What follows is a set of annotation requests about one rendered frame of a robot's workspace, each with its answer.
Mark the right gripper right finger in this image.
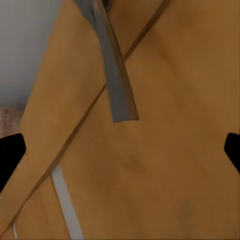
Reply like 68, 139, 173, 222
224, 133, 240, 173

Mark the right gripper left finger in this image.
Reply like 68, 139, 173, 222
0, 133, 26, 193

